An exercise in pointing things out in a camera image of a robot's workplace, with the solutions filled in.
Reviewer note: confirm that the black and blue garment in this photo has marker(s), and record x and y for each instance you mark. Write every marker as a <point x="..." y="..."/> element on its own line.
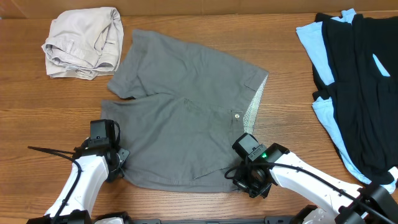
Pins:
<point x="354" y="63"/>

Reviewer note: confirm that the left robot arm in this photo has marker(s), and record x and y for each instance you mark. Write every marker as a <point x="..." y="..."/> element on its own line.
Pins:
<point x="99" y="159"/>

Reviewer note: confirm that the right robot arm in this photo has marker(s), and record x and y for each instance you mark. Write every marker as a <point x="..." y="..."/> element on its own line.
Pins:
<point x="332" y="200"/>

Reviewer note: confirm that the beige folded shorts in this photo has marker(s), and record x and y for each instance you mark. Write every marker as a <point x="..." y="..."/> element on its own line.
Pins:
<point x="84" y="43"/>

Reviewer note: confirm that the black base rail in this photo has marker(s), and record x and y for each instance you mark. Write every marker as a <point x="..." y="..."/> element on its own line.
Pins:
<point x="124" y="218"/>

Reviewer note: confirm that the grey shorts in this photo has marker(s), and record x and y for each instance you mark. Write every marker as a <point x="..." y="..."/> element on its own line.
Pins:
<point x="180" y="108"/>

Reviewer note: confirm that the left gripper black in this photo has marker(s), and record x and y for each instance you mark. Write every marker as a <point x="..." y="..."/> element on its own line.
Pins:
<point x="124" y="154"/>

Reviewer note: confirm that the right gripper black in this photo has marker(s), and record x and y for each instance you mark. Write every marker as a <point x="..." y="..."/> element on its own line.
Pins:
<point x="240" y="183"/>

